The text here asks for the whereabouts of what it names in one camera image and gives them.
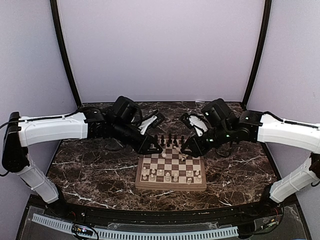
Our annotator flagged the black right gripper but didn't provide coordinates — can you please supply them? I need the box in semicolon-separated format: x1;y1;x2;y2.
180;123;233;158

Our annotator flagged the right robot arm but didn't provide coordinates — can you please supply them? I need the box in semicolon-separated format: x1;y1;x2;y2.
180;110;320;217

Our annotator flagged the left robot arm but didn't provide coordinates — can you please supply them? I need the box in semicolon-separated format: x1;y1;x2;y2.
1;96;164;218

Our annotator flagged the wooden chess board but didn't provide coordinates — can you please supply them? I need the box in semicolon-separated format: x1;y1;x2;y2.
135;136;207;192

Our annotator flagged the black front rail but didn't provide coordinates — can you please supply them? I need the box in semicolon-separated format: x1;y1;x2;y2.
84;207;245;225

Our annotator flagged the white slotted cable duct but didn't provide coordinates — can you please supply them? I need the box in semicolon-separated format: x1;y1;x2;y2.
31;213;239;240

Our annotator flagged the right black frame post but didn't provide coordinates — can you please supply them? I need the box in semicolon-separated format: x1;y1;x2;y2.
241;0;272;109

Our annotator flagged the black frame post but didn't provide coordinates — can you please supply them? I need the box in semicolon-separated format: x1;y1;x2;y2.
49;0;82;108
241;0;272;109

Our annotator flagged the left black frame post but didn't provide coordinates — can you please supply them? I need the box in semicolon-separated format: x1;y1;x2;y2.
49;0;82;108

